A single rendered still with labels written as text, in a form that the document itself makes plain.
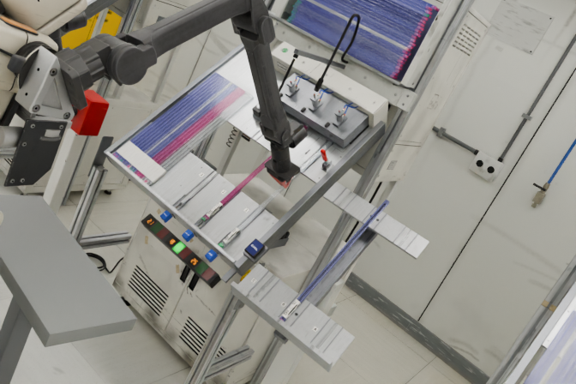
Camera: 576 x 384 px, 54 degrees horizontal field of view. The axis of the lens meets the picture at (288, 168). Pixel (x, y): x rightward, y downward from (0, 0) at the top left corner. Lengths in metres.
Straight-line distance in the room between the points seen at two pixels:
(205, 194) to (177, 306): 0.62
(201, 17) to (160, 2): 1.73
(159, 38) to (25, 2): 0.25
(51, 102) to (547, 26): 2.78
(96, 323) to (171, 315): 0.92
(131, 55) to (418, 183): 2.60
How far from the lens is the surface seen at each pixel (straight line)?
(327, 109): 1.98
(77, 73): 1.10
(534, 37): 3.43
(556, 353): 1.71
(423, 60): 1.96
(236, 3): 1.36
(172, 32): 1.25
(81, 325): 1.50
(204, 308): 2.28
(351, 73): 2.08
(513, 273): 3.43
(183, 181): 1.96
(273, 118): 1.60
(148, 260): 2.45
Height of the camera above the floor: 1.51
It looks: 16 degrees down
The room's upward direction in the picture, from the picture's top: 26 degrees clockwise
